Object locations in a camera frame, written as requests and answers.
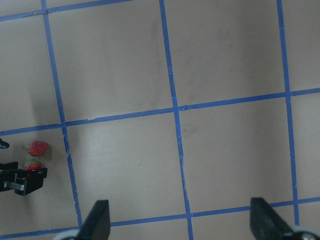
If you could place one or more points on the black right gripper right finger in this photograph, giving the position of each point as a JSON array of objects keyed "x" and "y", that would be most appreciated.
[{"x": 265, "y": 223}]

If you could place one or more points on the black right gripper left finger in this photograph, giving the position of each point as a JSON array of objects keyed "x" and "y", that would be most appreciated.
[{"x": 97, "y": 225}]

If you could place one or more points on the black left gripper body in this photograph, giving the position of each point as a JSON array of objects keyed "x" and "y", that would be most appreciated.
[{"x": 7, "y": 174}]

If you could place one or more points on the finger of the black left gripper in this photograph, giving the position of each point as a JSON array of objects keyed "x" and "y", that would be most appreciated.
[{"x": 30, "y": 181}]

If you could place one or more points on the red strawberry green leaves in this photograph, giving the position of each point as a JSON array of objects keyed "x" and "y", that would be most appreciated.
[{"x": 33, "y": 165}]

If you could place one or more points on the red strawberry green top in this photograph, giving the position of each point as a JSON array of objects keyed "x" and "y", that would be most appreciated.
[{"x": 37, "y": 148}]

